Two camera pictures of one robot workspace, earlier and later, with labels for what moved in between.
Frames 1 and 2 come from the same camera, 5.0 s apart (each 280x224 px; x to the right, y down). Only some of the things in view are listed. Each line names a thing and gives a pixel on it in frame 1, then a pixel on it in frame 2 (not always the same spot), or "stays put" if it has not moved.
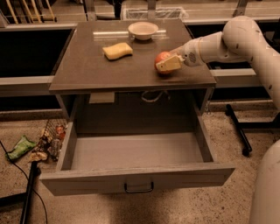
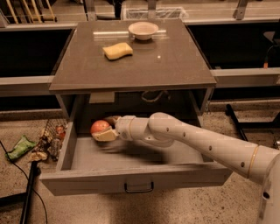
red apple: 161,58 to 99,125
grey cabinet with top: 108,82 stays put
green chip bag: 21,147 stays put
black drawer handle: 139,191 stays put
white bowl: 143,30 stays put
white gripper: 190,54 to 123,127
